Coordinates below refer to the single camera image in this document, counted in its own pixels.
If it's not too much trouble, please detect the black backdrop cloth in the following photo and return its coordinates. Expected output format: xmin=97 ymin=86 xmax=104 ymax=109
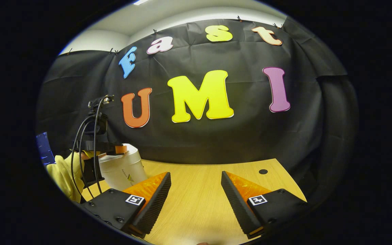
xmin=35 ymin=16 xmax=359 ymax=205

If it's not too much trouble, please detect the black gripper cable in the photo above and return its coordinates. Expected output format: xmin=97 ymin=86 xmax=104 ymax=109
xmin=93 ymin=98 xmax=104 ymax=194
xmin=70 ymin=114 xmax=96 ymax=203

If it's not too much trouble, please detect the wooden desktop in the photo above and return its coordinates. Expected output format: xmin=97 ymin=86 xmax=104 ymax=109
xmin=80 ymin=158 xmax=307 ymax=245

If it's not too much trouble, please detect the white desktop garbage bin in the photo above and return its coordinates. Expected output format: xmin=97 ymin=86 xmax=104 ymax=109
xmin=98 ymin=144 xmax=148 ymax=192

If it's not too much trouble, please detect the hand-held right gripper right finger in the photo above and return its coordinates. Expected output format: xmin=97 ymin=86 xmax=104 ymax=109
xmin=221 ymin=171 xmax=309 ymax=240

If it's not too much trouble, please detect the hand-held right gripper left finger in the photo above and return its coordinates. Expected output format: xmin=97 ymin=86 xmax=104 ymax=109
xmin=80 ymin=171 xmax=172 ymax=239

